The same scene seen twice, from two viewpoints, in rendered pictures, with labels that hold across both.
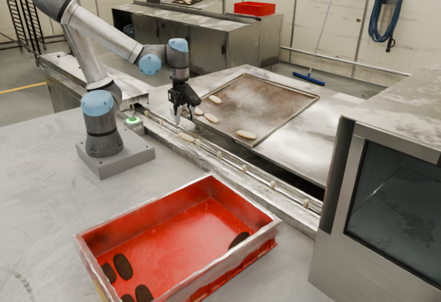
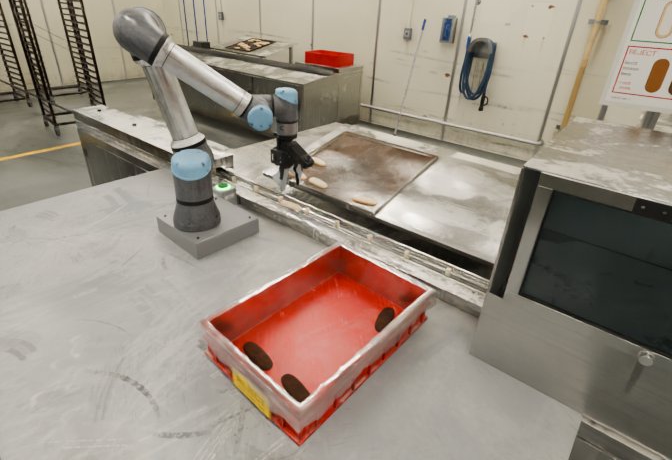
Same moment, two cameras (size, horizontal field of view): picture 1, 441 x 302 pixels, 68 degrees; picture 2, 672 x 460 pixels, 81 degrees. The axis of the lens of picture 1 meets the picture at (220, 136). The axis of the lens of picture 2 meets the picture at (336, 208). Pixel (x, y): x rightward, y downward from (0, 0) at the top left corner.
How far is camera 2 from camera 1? 22 cm
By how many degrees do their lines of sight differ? 9
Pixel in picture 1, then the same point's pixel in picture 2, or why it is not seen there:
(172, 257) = (313, 341)
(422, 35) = (516, 92)
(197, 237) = (335, 317)
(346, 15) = (434, 69)
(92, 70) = (182, 125)
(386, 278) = (566, 337)
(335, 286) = (504, 354)
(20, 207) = (101, 297)
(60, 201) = (153, 286)
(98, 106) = (195, 167)
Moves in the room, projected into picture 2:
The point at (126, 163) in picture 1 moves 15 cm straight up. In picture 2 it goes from (228, 238) to (224, 197)
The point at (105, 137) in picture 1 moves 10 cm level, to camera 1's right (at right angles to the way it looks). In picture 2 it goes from (202, 207) to (235, 206)
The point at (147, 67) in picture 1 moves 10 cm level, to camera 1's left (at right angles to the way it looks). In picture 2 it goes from (258, 120) to (223, 120)
